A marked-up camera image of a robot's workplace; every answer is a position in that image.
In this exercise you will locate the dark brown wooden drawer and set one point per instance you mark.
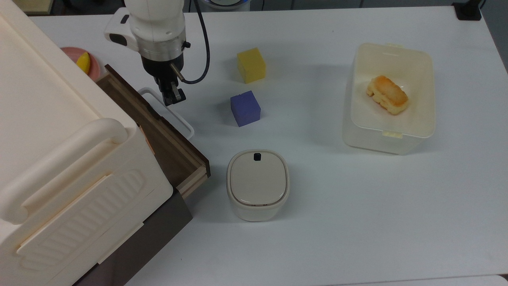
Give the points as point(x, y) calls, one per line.
point(158, 139)

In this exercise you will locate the pink plate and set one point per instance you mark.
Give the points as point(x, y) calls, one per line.
point(95, 67)

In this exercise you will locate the yellow banana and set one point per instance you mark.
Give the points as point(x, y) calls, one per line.
point(84, 62)

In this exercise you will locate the cream plastic storage cabinet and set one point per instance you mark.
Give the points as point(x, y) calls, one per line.
point(51, 139)

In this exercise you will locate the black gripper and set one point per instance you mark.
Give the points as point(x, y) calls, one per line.
point(162, 69)

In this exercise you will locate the cream lidded trash can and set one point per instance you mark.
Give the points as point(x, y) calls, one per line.
point(258, 182)

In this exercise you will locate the cream plastic bin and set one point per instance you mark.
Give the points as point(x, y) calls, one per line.
point(397, 127)

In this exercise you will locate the toasted bread piece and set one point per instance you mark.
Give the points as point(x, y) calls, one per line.
point(388, 95)

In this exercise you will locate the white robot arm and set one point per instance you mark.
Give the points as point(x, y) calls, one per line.
point(158, 20)

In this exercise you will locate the purple cube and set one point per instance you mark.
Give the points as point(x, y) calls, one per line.
point(245, 109)

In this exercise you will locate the yellow cube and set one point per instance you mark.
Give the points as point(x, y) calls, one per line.
point(251, 65)

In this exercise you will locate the beige box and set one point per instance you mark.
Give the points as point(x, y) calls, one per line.
point(33, 6)

